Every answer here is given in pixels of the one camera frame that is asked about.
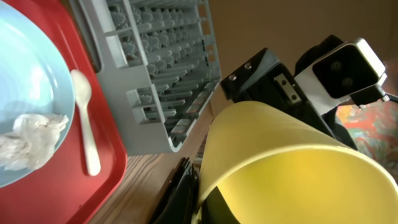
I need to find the red serving tray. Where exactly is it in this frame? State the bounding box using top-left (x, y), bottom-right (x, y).
top-left (1, 0), bottom-right (127, 223)

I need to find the grey dishwasher rack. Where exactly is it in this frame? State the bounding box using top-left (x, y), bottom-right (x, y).
top-left (70, 0), bottom-right (221, 156)

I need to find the white plastic spoon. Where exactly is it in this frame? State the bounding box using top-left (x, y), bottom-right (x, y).
top-left (70, 70), bottom-right (101, 176)

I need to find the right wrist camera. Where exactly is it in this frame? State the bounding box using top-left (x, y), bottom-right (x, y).
top-left (294, 35), bottom-right (387, 114)

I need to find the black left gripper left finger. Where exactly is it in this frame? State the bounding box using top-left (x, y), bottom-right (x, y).
top-left (149, 157), bottom-right (198, 224)

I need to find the light blue plate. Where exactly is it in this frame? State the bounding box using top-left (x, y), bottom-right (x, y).
top-left (0, 1), bottom-right (76, 189)

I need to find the white tissue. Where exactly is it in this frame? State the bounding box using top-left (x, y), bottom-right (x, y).
top-left (1, 114), bottom-right (69, 170)

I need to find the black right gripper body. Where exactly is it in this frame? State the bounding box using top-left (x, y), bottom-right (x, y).
top-left (221, 48), bottom-right (358, 149)

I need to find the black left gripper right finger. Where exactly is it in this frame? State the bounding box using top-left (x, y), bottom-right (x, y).
top-left (201, 187), bottom-right (239, 224)

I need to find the yellow plastic cup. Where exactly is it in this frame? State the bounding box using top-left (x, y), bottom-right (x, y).
top-left (198, 101), bottom-right (397, 224)

